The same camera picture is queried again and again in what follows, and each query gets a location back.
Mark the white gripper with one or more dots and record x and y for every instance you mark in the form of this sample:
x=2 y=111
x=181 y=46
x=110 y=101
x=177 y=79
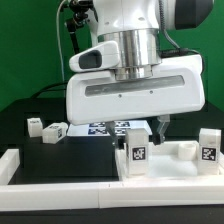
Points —
x=95 y=95

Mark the white square tabletop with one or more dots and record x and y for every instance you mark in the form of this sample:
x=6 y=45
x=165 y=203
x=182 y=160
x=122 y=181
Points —
x=171 y=160

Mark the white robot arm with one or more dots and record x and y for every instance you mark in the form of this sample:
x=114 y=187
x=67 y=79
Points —
x=125 y=75

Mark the white marker tag sheet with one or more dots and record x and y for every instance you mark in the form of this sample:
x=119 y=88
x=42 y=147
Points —
x=99 y=128

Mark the white U-shaped obstacle fence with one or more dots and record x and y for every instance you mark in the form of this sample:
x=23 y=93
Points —
x=132 y=193

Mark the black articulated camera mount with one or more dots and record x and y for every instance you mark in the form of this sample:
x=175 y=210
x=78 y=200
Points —
x=75 y=26

